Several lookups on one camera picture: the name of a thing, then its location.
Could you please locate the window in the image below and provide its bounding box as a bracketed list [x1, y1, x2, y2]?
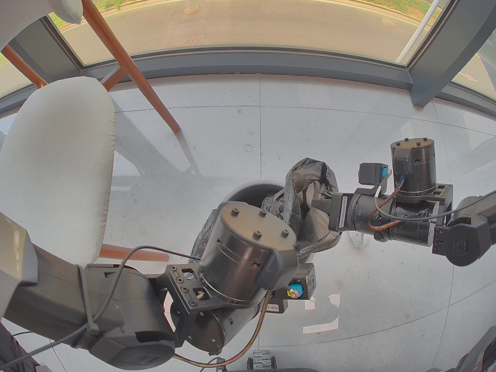
[0, 0, 496, 116]

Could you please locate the white cushioned wooden chair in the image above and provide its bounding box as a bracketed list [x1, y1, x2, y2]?
[0, 0, 181, 264]

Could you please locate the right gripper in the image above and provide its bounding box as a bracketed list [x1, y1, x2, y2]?
[311, 191, 394, 236]

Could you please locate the black plastic bag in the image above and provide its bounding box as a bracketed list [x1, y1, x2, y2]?
[191, 157, 343, 264]

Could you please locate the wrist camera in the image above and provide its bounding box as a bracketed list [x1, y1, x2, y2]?
[287, 264, 317, 314]
[357, 162, 390, 197]

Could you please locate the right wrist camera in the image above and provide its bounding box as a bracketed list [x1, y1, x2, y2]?
[357, 162, 390, 197]

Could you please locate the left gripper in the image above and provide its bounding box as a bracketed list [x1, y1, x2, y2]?
[266, 289, 290, 315]

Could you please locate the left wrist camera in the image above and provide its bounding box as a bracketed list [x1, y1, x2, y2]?
[287, 264, 317, 314]

